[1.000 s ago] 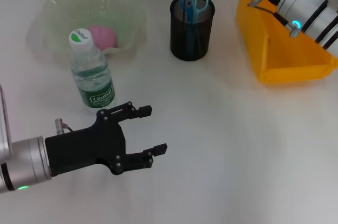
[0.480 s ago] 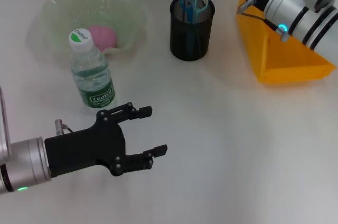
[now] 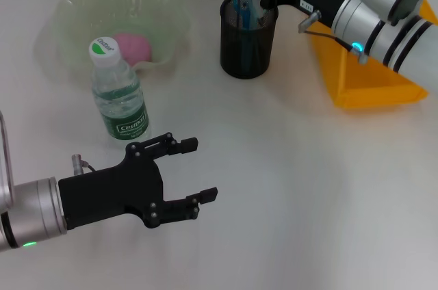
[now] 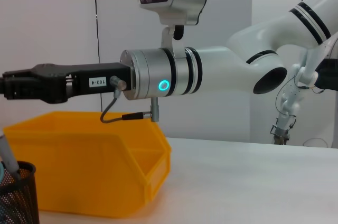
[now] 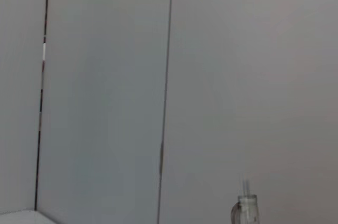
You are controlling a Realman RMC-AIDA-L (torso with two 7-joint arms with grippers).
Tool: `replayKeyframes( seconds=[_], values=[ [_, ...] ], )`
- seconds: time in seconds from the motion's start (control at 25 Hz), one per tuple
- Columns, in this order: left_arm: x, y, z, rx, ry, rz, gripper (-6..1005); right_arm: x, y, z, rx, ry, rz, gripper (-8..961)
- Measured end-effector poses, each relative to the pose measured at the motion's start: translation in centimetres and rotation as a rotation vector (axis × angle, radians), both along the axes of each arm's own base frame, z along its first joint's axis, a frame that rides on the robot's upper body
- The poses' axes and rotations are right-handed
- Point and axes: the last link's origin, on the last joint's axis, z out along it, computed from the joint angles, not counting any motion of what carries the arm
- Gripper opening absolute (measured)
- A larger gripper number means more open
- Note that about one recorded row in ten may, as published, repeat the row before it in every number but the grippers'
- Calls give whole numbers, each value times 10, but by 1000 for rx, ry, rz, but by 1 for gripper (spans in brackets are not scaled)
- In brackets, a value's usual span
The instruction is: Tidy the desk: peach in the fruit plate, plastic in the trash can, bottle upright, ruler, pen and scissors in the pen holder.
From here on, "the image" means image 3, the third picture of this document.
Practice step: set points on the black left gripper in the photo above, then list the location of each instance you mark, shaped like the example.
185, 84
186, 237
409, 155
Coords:
109, 194

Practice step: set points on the green label water bottle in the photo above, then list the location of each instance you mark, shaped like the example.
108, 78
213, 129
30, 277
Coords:
119, 105

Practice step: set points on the pink peach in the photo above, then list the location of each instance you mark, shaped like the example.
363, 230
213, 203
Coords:
137, 47

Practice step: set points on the black mesh pen holder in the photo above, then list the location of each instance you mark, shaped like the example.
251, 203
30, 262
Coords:
248, 57

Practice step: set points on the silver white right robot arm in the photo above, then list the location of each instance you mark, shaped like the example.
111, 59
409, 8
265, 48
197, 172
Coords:
393, 16

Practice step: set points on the yellow plastic storage bin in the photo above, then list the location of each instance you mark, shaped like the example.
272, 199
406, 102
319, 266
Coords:
369, 74

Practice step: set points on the translucent green fruit plate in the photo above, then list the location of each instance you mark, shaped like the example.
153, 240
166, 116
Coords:
68, 30

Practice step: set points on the blue teal scissors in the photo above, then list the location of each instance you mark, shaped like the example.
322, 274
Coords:
241, 2

